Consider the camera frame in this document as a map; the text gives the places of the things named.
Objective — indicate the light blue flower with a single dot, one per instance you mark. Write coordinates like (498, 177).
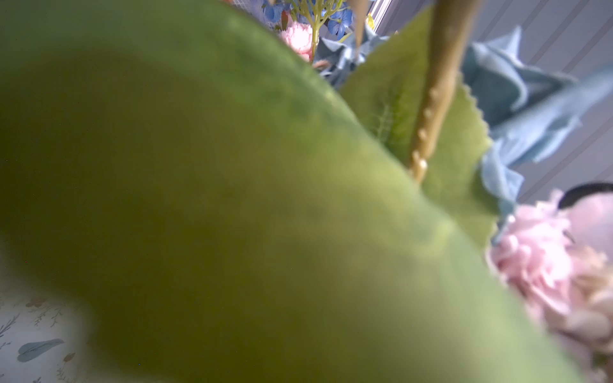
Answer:
(457, 120)

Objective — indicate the blue hydrangea flower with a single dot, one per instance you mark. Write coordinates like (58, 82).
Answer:
(336, 16)

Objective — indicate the orange flower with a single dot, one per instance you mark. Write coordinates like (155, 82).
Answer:
(224, 216)

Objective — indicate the floral patterned table mat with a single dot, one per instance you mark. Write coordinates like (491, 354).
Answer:
(43, 339)

